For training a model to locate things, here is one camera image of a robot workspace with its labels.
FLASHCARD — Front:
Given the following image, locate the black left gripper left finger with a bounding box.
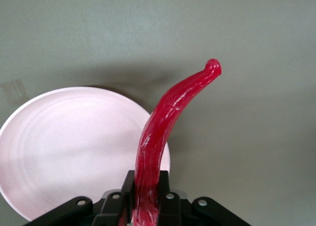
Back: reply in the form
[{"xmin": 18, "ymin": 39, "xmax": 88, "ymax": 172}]
[{"xmin": 92, "ymin": 170, "xmax": 136, "ymax": 226}]

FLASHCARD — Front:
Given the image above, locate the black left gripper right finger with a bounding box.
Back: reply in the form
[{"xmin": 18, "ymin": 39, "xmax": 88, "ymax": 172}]
[{"xmin": 157, "ymin": 170, "xmax": 184, "ymax": 226}]

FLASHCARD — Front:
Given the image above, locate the red chili pepper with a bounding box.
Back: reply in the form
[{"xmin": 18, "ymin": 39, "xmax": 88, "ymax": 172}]
[{"xmin": 130, "ymin": 58, "xmax": 222, "ymax": 226}]

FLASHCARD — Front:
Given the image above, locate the pink plate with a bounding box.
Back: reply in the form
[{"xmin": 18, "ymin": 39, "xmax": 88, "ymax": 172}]
[{"xmin": 0, "ymin": 87, "xmax": 171, "ymax": 223}]

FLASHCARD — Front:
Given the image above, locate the clear tape patch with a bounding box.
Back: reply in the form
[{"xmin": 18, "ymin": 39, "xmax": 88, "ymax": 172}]
[{"xmin": 0, "ymin": 79, "xmax": 28, "ymax": 106}]

